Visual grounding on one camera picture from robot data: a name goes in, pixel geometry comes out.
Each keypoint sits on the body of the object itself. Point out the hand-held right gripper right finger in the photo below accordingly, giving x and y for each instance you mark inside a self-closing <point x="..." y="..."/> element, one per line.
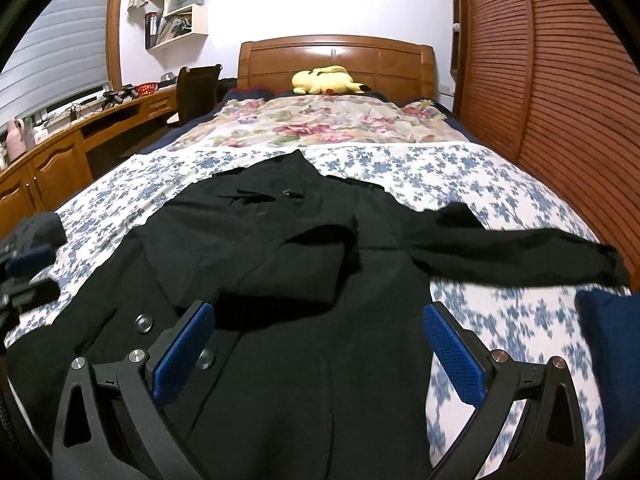
<point x="452" y="350"/>

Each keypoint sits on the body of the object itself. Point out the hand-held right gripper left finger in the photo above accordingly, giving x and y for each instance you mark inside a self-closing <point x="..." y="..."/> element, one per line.
<point x="182" y="350"/>

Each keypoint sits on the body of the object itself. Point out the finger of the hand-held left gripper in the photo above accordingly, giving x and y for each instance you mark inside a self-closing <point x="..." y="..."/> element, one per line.
<point x="30" y="260"/>

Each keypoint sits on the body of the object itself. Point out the black coat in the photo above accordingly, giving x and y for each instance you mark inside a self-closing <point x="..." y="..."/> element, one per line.
<point x="300" y="260"/>

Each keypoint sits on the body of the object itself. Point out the blue floral bed sheet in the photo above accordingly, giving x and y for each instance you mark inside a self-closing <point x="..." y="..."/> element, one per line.
<point x="500" y="320"/>

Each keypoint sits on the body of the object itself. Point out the wooden desk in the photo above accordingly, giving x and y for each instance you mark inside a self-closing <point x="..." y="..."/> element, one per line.
<point x="55" y="165"/>

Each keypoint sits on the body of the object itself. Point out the pink bottle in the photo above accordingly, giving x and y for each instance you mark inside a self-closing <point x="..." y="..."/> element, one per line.
<point x="15" y="137"/>

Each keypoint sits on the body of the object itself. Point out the navy pillow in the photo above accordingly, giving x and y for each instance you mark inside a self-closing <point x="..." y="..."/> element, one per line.
<point x="612" y="360"/>

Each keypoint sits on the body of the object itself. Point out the black device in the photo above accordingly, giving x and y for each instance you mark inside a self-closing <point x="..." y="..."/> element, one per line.
<point x="120" y="95"/>

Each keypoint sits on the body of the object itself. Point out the grey window blind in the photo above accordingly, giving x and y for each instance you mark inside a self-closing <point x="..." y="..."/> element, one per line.
<point x="55" y="50"/>

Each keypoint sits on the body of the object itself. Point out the metal bowl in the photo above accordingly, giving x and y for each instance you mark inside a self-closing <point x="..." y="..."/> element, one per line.
<point x="168" y="78"/>

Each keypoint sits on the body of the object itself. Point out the dark brown chair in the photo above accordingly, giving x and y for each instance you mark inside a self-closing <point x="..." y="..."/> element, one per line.
<point x="197" y="92"/>

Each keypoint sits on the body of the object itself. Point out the wooden louvred wardrobe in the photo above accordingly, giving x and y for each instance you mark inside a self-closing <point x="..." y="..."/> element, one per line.
<point x="550" y="110"/>

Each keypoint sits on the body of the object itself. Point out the pink rose floral blanket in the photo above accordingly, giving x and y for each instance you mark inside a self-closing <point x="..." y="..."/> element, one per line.
<point x="310" y="122"/>

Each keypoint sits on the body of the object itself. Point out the row of books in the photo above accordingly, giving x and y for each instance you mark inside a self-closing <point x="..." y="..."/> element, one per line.
<point x="167" y="30"/>

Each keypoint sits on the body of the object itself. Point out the yellow plush toy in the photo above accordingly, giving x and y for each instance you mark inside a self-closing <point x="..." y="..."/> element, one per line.
<point x="325" y="80"/>

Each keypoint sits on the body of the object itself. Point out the wooden bed headboard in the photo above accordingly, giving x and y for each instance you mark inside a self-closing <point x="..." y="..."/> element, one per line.
<point x="350" y="57"/>

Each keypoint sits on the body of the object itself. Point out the wooden window frame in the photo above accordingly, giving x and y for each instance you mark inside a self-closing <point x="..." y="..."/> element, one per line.
<point x="116" y="25"/>

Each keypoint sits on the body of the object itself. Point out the white wall shelf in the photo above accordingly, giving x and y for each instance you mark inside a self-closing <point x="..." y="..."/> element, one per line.
<point x="197" y="22"/>

